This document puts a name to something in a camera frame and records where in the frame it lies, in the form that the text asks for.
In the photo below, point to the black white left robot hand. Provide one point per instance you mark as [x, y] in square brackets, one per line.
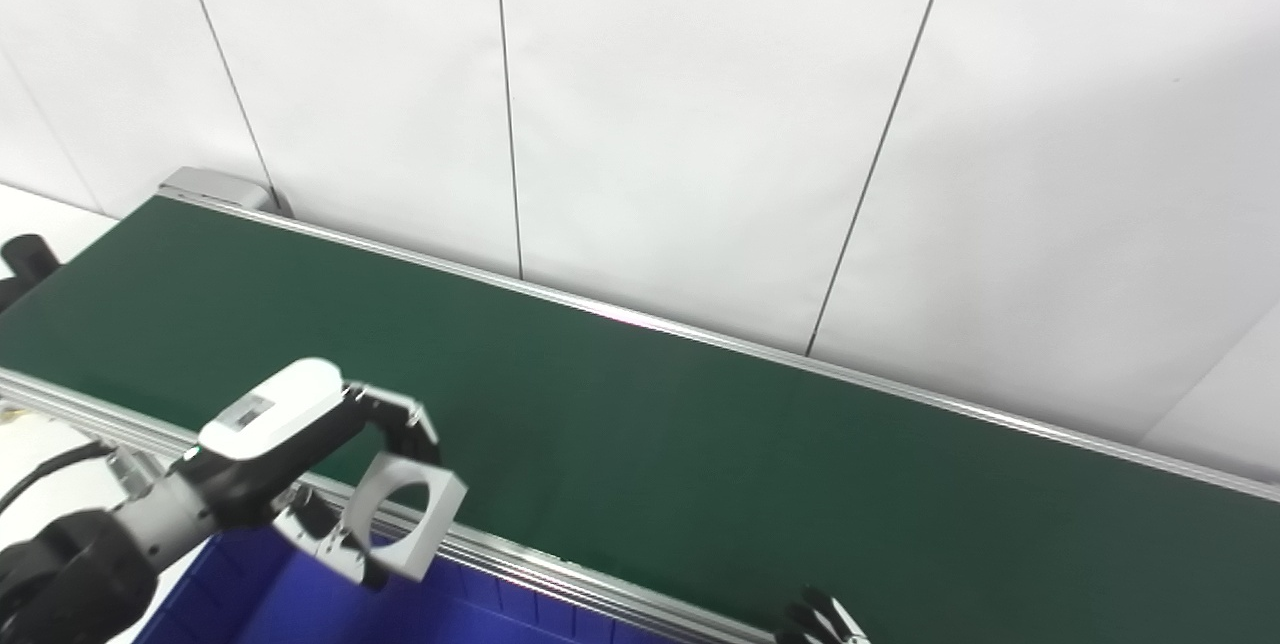
[260, 444]

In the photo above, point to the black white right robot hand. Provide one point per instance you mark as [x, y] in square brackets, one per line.
[820, 629]

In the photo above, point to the white square part round hole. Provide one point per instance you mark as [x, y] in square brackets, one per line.
[445, 506]

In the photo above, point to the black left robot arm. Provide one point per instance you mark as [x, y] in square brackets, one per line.
[70, 564]

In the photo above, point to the blue plastic bin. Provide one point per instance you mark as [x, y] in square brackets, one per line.
[260, 604]

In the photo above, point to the grey conveyor end housing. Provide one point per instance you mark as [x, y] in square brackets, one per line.
[210, 186]

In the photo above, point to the black conveyor motor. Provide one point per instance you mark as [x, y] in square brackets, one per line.
[25, 259]

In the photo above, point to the green conveyor belt aluminium frame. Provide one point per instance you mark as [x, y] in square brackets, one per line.
[700, 444]

